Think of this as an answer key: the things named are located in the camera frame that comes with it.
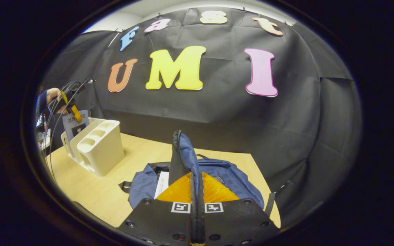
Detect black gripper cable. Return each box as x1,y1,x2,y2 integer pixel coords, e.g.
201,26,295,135
48,79,95,180

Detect black backdrop cloth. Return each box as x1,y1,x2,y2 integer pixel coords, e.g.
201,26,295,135
41,7,362,228

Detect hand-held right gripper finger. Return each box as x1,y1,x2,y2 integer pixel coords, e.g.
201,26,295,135
118,172,197,246
197,172,280,246

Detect blue schoolbag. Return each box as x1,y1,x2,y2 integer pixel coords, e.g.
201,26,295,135
119,130,277,219

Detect white book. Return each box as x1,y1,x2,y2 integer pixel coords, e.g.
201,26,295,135
154,171,170,200

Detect grey-blue book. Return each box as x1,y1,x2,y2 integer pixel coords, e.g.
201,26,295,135
62,110,90,141

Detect cream plastic bookshelf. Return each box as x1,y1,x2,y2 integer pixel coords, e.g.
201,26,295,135
61,117,125,177

